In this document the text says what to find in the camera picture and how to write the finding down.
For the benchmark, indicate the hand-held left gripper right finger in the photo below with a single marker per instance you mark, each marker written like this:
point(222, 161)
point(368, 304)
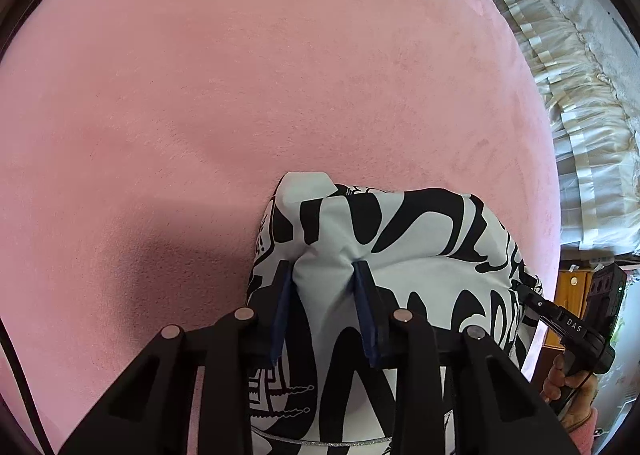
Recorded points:
point(365, 315)

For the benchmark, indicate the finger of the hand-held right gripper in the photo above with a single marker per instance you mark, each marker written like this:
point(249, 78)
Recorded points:
point(562, 322)

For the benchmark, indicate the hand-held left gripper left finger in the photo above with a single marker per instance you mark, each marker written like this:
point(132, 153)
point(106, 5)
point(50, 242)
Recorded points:
point(280, 315)

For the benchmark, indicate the black white printed jacket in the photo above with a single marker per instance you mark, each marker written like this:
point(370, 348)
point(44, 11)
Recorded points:
point(410, 235)

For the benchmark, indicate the person's right forearm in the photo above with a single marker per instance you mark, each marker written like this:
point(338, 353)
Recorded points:
point(580, 432)

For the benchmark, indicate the person's right hand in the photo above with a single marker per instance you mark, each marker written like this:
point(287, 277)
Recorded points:
point(552, 382)

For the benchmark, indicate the wooden drawer cabinet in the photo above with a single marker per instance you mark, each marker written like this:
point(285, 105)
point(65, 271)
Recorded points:
point(575, 280)

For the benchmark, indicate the pink fleece blanket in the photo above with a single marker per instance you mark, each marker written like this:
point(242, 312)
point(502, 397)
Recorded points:
point(250, 85)

